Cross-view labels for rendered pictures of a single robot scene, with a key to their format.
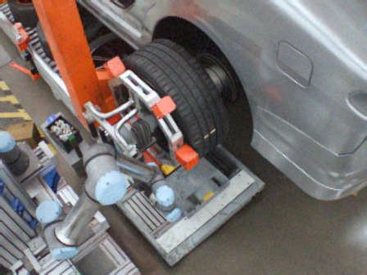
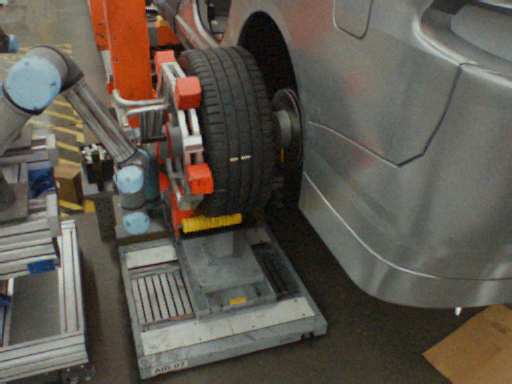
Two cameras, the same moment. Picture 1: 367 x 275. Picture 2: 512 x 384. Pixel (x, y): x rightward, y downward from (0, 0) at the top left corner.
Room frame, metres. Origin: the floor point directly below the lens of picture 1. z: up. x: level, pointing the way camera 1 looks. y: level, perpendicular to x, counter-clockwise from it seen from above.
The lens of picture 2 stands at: (-0.22, -0.54, 1.72)
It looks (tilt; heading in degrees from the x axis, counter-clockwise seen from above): 35 degrees down; 18
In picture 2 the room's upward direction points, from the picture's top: straight up
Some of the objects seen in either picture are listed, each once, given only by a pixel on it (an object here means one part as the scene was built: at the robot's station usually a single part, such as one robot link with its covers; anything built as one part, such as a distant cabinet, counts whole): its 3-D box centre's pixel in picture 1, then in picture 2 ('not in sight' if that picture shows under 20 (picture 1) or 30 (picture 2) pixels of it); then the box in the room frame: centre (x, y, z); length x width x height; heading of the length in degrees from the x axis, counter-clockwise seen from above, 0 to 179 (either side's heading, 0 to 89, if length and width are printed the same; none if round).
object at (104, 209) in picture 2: (73, 154); (104, 205); (1.62, 0.78, 0.21); 0.10 x 0.10 x 0.42; 35
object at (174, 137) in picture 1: (145, 119); (178, 139); (1.34, 0.18, 0.85); 0.54 x 0.07 x 0.54; 35
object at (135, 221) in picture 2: (168, 209); (134, 215); (0.82, 0.10, 0.85); 0.11 x 0.08 x 0.09; 35
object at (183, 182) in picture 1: (178, 155); (220, 236); (1.43, 0.04, 0.32); 0.40 x 0.30 x 0.28; 35
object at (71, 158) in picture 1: (65, 138); (98, 172); (1.59, 0.76, 0.44); 0.43 x 0.17 x 0.03; 35
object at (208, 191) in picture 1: (184, 174); (222, 271); (1.40, 0.02, 0.13); 0.50 x 0.36 x 0.10; 35
